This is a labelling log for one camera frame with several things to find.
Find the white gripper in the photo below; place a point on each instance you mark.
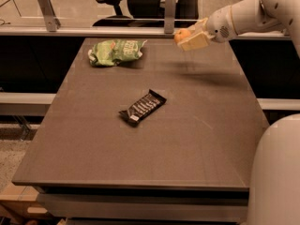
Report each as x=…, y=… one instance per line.
x=219, y=25

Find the orange fruit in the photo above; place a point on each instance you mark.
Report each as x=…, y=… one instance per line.
x=181, y=34

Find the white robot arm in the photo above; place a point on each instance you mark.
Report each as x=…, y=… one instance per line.
x=274, y=193

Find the green jalapeno chip bag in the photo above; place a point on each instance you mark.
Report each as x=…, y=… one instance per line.
x=112, y=52

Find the black office chair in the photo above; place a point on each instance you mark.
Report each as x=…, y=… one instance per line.
x=149, y=13

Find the black candy bar wrapper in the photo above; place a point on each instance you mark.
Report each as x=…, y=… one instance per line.
x=143, y=107

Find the middle metal bracket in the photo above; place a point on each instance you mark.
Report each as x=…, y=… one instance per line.
x=169, y=16

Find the metal bracket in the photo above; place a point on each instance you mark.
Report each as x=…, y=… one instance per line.
x=51, y=21
x=169, y=16

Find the left metal bracket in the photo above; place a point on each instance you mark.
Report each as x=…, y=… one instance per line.
x=51, y=21

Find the grey table frame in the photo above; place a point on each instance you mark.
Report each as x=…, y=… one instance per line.
x=189, y=205

